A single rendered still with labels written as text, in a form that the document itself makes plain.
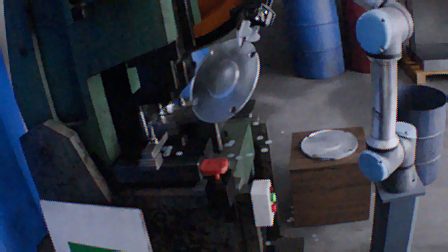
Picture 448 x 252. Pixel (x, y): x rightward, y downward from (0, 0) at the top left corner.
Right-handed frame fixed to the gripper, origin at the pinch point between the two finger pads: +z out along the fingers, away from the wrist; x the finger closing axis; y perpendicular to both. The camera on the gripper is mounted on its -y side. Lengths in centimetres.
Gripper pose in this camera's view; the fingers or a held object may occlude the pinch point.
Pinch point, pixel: (240, 44)
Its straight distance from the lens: 125.7
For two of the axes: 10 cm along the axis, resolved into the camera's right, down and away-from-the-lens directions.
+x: 6.8, 2.9, 6.8
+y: 6.5, 1.9, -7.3
